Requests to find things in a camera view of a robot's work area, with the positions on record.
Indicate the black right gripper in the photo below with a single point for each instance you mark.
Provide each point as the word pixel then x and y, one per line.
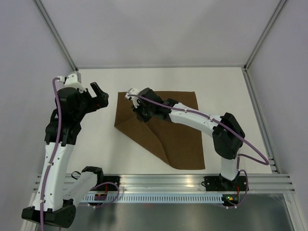
pixel 137 110

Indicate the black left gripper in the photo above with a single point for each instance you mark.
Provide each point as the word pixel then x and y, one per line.
pixel 101 100

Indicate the brown cloth napkin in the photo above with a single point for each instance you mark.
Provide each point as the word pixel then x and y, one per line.
pixel 176 145

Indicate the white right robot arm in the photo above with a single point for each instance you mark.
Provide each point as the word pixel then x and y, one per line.
pixel 225 131

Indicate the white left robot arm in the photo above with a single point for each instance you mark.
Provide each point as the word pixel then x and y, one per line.
pixel 52 205

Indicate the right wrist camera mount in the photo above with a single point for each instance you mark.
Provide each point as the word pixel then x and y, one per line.
pixel 132 95

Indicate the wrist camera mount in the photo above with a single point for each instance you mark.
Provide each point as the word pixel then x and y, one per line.
pixel 72 80
pixel 132 95

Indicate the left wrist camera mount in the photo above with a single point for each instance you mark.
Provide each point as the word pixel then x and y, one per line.
pixel 72 80

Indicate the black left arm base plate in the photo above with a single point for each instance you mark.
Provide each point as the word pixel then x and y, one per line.
pixel 111 186

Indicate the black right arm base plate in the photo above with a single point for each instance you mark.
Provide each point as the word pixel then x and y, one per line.
pixel 217 183

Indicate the white slotted cable duct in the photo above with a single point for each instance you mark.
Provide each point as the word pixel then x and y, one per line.
pixel 181 198

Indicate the aluminium frame rail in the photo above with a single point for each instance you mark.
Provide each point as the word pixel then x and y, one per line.
pixel 197 183

